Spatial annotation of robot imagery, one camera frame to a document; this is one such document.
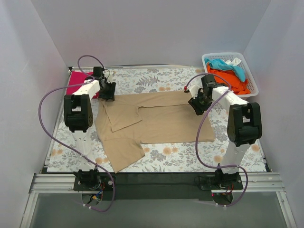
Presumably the orange t shirt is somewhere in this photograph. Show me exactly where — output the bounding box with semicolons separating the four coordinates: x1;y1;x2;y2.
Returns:
206;63;250;95

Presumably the white plastic laundry basket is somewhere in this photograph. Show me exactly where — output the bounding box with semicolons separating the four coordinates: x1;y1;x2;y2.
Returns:
202;52;259;98

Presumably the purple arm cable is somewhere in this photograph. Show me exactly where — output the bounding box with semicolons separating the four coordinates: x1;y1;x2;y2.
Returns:
38;55;117;212
185;75;249;208

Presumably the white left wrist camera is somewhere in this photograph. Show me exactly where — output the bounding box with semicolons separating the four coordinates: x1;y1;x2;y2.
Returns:
104;69;114;83

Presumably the beige t shirt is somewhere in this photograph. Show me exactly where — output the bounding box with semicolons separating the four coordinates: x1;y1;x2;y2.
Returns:
95;91;215;173

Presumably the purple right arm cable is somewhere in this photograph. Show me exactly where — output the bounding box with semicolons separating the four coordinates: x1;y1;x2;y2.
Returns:
185;75;249;208

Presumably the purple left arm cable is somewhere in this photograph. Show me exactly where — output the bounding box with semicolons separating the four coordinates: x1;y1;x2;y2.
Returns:
38;55;117;212

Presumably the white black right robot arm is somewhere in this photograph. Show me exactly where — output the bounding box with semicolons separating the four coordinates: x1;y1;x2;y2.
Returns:
184;73;262;190

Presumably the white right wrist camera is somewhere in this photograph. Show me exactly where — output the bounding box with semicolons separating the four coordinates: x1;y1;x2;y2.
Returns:
184;85;202;99

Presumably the folded pink t shirt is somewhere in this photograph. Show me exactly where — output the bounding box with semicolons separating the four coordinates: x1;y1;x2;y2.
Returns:
66;72;100;99

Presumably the aluminium frame rail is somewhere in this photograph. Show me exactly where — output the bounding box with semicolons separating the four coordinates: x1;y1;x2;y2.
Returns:
21;172;296;228

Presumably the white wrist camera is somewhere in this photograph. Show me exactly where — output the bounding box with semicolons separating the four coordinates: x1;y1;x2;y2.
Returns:
184;85;202;99
104;69;114;83

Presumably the white cloth in basket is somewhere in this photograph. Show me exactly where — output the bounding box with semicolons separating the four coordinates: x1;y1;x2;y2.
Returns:
225;57;242;66

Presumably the teal t shirt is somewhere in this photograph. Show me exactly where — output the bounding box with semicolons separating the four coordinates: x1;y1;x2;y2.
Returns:
205;58;246;82

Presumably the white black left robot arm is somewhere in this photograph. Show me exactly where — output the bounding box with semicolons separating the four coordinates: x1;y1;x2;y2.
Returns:
64;66;116;190

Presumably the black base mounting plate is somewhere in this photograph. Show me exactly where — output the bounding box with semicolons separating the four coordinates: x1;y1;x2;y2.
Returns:
73;170;245;200

